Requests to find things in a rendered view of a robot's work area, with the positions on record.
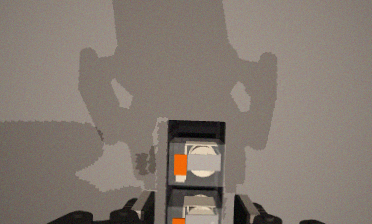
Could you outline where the black rack with three pockets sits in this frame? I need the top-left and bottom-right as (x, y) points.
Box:
(165, 120), (226, 224)

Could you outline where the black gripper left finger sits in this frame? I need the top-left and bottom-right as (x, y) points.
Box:
(47, 191), (155, 224)

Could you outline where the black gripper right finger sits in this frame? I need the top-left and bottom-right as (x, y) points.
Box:
(233, 194), (325, 224)

